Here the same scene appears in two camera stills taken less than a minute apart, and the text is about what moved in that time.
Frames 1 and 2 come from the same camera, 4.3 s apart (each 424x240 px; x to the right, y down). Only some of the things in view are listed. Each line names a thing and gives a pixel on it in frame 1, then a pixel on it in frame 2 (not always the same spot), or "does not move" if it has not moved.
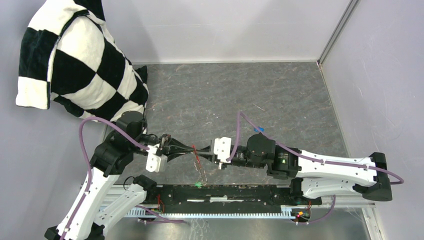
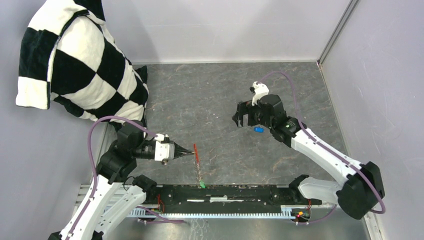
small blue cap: [260, 129] does not move
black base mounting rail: [226, 196] does not move
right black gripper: [209, 157] -> [245, 108]
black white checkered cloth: [67, 55] does not move
